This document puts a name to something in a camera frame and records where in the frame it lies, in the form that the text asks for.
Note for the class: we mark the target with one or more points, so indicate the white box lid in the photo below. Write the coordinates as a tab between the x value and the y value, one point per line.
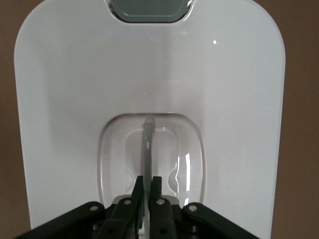
99	74

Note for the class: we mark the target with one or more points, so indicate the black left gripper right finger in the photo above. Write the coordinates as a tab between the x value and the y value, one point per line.
164	219

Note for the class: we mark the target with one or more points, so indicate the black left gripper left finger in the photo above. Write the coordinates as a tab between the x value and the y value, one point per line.
119	219

